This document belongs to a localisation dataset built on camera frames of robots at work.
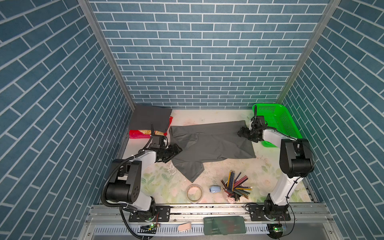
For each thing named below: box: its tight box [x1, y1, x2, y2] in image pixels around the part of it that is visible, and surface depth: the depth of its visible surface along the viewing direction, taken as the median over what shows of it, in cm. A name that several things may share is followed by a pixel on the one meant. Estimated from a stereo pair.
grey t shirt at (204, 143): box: [169, 120, 256, 183], surface depth 101 cm
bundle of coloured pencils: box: [220, 170, 253, 202], surface depth 74 cm
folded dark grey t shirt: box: [129, 104, 173, 133], surface depth 110 cm
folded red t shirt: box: [129, 116, 174, 139], surface depth 101 cm
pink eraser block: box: [177, 222, 192, 231], surface depth 70 cm
